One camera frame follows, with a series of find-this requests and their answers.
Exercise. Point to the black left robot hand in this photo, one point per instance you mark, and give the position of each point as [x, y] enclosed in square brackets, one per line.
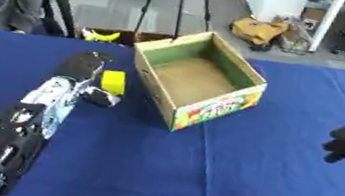
[81, 65]

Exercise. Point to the white cabinet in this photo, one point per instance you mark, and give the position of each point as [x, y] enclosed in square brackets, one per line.
[274, 3]

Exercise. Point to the yellow bag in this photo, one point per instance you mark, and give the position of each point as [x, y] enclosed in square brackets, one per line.
[256, 31]

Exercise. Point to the yellow block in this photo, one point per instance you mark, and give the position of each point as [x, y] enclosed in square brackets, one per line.
[113, 82]

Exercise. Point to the open cardboard box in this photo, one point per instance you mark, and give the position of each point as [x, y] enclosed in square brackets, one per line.
[197, 80]

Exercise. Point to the yellow toy banana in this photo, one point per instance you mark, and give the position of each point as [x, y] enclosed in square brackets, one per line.
[100, 36]

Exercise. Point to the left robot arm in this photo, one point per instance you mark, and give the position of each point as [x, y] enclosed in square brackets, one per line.
[9, 139]

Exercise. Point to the black tripod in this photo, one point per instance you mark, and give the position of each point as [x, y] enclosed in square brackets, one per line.
[178, 3]

